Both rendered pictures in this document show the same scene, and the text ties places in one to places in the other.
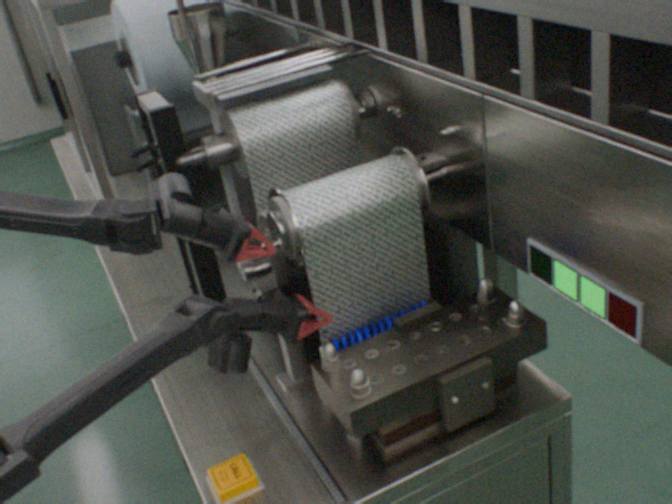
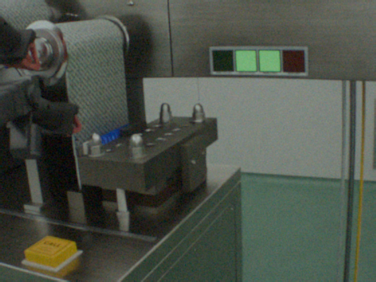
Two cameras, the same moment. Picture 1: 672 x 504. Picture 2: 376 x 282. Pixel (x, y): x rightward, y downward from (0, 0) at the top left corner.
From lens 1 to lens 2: 0.83 m
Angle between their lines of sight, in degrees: 43
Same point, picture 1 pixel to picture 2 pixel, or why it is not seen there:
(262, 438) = (48, 233)
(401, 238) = (114, 69)
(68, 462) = not seen: outside the picture
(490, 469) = (216, 220)
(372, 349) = (118, 144)
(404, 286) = (116, 110)
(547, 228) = (226, 33)
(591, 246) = (264, 28)
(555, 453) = (237, 213)
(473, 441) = (209, 193)
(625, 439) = not seen: outside the picture
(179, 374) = not seen: outside the picture
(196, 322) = (20, 86)
